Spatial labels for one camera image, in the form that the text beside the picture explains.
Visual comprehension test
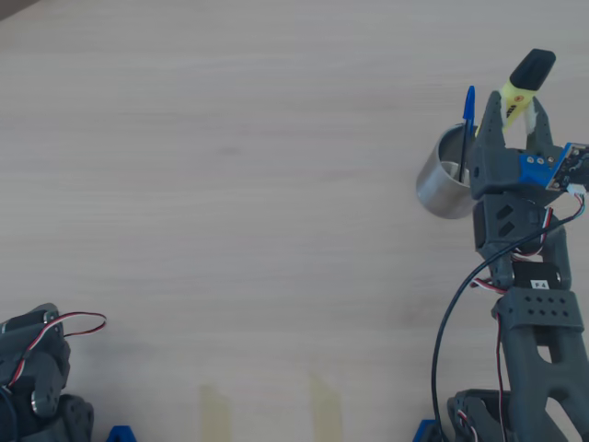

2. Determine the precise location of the black camera cable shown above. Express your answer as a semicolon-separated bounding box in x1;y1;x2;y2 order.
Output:
431;212;572;442

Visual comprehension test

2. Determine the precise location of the camera board on blue mount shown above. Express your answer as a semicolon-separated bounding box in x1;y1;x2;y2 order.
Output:
518;142;589;192

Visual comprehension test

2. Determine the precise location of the blue arm base plate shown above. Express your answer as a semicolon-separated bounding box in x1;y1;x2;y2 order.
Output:
106;425;139;442
416;419;444;442

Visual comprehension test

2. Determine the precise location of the dark grey padded gripper body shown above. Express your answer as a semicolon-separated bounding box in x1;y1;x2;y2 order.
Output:
469;145;565;255

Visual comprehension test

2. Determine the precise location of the red white black servo wire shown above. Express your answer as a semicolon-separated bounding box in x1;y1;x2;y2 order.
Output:
468;273;512;442
17;312;107;383

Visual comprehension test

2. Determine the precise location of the blue capped ballpoint pen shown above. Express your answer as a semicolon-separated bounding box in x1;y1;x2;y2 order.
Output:
457;86;477;181

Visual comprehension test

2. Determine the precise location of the yellow highlighter with black cap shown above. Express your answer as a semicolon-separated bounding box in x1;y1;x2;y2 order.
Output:
475;48;557;138

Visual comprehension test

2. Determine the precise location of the silver metal cup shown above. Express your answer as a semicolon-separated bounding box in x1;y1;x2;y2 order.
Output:
416;122;482;220

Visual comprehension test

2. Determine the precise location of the grey arm without camera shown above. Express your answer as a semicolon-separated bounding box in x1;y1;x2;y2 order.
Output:
0;302;96;442

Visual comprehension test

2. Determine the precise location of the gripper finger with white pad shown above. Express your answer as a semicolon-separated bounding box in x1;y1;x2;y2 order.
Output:
473;89;508;152
523;98;562;152

